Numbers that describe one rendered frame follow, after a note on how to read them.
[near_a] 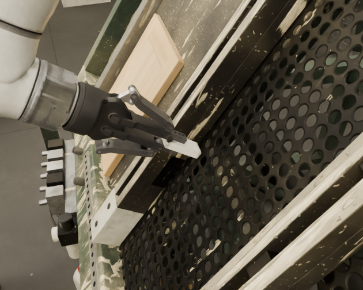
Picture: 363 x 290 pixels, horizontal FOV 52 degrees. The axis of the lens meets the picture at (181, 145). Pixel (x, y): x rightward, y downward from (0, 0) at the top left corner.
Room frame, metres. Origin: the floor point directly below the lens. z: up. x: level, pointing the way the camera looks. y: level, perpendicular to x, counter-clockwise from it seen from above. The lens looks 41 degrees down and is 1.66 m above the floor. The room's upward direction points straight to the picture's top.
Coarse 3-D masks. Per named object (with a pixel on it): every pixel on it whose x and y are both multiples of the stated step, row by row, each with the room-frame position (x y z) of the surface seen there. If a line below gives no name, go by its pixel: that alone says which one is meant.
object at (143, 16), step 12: (144, 0) 1.19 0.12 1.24; (156, 0) 1.16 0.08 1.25; (144, 12) 1.15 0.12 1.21; (132, 24) 1.16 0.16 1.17; (144, 24) 1.15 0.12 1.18; (132, 36) 1.14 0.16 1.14; (120, 48) 1.13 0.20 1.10; (132, 48) 1.14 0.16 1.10; (120, 60) 1.13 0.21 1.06; (108, 72) 1.12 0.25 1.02; (96, 84) 1.15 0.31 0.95; (108, 84) 1.12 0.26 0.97
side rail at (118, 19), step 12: (120, 0) 1.38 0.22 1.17; (132, 0) 1.38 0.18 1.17; (120, 12) 1.37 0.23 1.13; (132, 12) 1.38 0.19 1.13; (108, 24) 1.36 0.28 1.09; (120, 24) 1.37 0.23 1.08; (108, 36) 1.36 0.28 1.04; (120, 36) 1.37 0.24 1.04; (96, 48) 1.35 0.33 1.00; (108, 48) 1.36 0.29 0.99; (96, 60) 1.35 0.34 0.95; (108, 60) 1.36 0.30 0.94; (96, 72) 1.34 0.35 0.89
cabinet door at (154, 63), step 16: (144, 32) 1.09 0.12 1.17; (160, 32) 0.99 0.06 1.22; (144, 48) 1.03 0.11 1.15; (160, 48) 0.93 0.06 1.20; (176, 48) 0.89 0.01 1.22; (128, 64) 1.06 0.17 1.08; (144, 64) 0.96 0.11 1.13; (160, 64) 0.87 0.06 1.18; (176, 64) 0.81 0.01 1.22; (128, 80) 0.99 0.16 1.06; (144, 80) 0.91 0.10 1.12; (160, 80) 0.82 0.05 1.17; (144, 96) 0.84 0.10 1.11; (160, 96) 0.79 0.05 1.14; (112, 160) 0.77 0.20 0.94
